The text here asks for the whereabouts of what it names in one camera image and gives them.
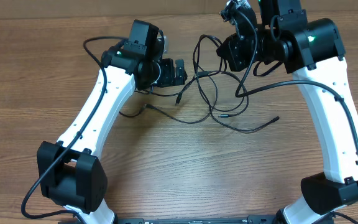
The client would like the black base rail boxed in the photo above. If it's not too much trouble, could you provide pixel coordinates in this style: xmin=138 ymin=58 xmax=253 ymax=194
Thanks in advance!
xmin=112 ymin=215 xmax=275 ymax=224

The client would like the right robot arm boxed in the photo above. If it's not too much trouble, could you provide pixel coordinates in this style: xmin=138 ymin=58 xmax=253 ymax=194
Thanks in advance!
xmin=217 ymin=1 xmax=358 ymax=223

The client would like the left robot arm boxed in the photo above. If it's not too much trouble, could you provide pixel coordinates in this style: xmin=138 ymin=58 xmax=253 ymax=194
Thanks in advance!
xmin=29 ymin=20 xmax=187 ymax=223

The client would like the black short cable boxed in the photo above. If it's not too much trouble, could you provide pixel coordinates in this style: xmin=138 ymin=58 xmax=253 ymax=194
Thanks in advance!
xmin=118 ymin=74 xmax=220 ymax=124

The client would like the black thin cable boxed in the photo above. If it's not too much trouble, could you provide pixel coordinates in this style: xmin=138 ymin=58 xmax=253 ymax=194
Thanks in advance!
xmin=192 ymin=34 xmax=280 ymax=134

